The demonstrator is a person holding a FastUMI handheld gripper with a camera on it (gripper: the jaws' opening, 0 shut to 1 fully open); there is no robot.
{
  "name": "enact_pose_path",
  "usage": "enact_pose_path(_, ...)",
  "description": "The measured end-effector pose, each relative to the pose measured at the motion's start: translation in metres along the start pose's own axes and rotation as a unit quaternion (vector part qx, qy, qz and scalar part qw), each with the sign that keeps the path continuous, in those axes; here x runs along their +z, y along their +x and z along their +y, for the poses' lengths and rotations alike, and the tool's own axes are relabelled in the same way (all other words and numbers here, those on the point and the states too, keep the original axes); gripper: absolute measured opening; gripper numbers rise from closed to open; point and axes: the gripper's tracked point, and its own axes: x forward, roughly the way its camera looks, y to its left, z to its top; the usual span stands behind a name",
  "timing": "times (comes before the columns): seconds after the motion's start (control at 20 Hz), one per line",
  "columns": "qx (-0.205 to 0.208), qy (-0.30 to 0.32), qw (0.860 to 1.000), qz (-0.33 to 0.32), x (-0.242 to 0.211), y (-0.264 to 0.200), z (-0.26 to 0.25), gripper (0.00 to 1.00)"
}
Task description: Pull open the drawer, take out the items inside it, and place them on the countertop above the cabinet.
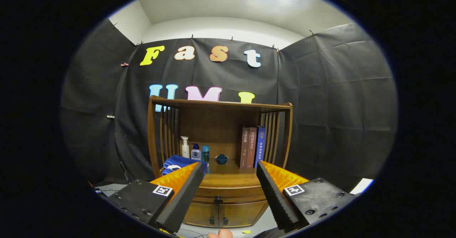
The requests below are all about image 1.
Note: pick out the white pump bottle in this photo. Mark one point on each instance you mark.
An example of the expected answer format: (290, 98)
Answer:
(185, 150)

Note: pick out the white lotion bottle blue cap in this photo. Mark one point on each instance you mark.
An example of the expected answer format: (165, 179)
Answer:
(195, 154)

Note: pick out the black drawer knob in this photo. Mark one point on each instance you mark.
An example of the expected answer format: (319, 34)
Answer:
(218, 200)

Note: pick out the blue book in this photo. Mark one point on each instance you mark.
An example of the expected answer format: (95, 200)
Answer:
(260, 145)

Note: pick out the clear teal bottle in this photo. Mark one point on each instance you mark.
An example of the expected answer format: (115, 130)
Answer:
(206, 154)

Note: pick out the white sheet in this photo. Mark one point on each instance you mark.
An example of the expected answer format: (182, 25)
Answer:
(361, 185)

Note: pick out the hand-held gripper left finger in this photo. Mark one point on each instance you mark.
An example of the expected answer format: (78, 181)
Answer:
(185, 198)

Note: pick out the brown wooden cabinet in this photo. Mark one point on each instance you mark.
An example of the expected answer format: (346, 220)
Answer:
(213, 124)

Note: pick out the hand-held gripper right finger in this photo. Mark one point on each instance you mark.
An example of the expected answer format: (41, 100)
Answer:
(274, 198)

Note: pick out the brown wooden countertop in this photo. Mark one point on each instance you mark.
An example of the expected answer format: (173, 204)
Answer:
(224, 175)

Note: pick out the folded blue towel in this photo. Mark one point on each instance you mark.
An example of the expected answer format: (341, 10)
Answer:
(176, 161)

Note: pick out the reddish brown book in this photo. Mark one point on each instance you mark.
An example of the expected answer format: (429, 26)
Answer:
(251, 147)

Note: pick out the dark blue lidded teacup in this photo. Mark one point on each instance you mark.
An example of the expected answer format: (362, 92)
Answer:
(221, 159)

